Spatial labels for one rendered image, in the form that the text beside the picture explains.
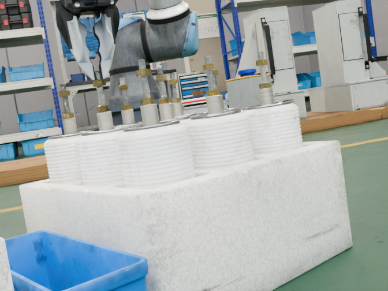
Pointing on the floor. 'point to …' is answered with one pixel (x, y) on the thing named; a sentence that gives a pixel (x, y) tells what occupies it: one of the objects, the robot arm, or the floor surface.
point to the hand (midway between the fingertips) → (96, 71)
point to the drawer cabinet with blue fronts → (191, 84)
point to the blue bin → (71, 265)
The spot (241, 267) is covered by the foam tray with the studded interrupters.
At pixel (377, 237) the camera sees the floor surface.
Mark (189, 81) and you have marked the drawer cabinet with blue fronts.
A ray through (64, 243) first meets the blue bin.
